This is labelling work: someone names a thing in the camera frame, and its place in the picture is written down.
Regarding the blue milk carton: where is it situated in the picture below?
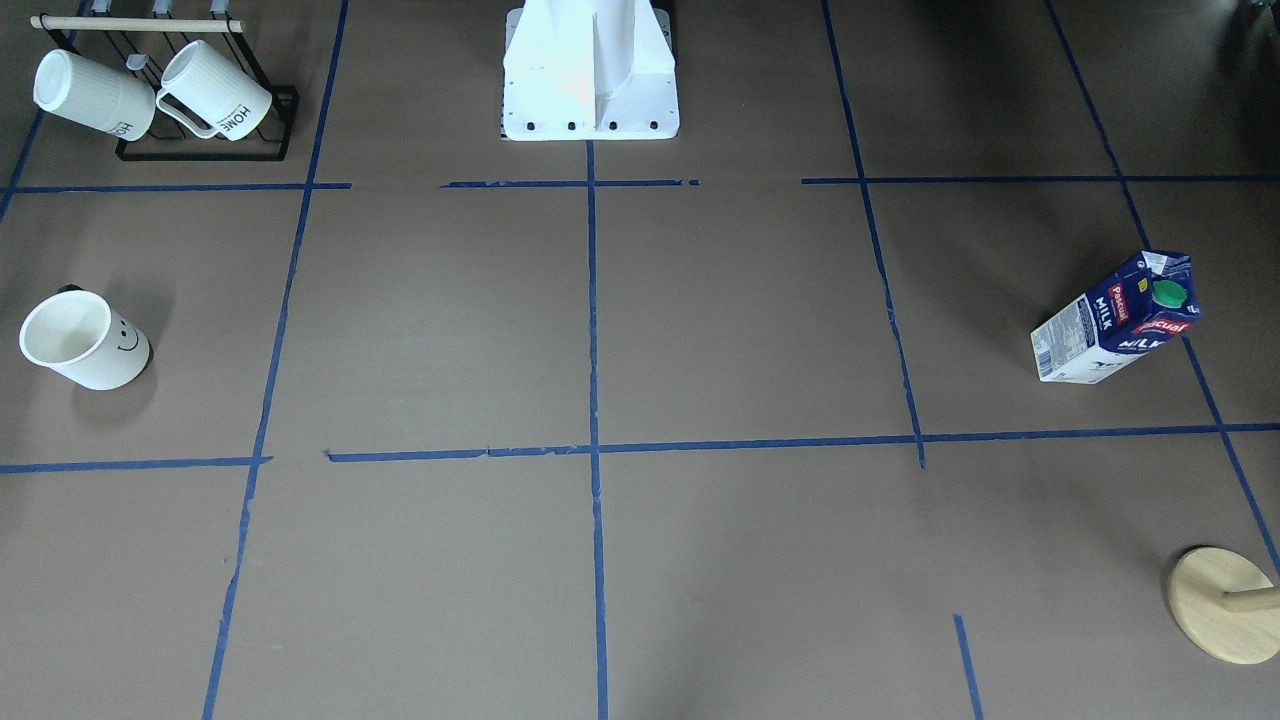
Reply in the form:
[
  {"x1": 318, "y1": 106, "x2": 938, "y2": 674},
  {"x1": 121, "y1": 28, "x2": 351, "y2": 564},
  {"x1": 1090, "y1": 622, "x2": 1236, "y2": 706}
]
[{"x1": 1030, "y1": 251, "x2": 1201, "y2": 386}]

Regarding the white smiley face cup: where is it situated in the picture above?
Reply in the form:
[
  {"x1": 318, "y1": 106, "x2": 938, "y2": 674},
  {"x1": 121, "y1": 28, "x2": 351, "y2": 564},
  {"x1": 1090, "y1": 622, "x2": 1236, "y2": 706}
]
[{"x1": 19, "y1": 284, "x2": 152, "y2": 391}]

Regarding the white HOME mug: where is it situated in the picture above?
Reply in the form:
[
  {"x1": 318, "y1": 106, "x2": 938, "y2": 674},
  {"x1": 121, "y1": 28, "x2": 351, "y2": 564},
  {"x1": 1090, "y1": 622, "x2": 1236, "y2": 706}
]
[{"x1": 155, "y1": 40, "x2": 273, "y2": 141}]

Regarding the white ribbed mug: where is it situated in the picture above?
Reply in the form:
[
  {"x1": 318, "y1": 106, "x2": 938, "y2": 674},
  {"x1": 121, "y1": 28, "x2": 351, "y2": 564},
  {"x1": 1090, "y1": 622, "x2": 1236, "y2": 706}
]
[{"x1": 32, "y1": 49, "x2": 156, "y2": 142}]

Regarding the round wooden stand base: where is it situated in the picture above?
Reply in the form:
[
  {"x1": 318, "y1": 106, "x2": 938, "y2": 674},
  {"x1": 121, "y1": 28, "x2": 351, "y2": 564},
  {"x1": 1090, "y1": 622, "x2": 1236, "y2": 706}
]
[{"x1": 1165, "y1": 546, "x2": 1279, "y2": 665}]

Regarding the wooden stand rod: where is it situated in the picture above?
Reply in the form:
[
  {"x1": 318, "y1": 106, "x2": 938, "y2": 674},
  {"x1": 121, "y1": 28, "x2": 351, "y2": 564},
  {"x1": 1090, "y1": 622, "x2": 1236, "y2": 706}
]
[{"x1": 1220, "y1": 585, "x2": 1280, "y2": 612}]

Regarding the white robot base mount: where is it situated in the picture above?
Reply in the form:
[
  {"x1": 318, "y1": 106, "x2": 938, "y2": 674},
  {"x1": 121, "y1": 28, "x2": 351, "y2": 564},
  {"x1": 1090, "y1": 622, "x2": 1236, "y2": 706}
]
[{"x1": 500, "y1": 1, "x2": 681, "y2": 142}]

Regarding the black wire mug rack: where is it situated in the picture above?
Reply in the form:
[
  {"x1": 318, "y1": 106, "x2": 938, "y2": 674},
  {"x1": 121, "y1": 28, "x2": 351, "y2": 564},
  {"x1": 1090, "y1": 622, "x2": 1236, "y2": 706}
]
[{"x1": 29, "y1": 1, "x2": 300, "y2": 161}]

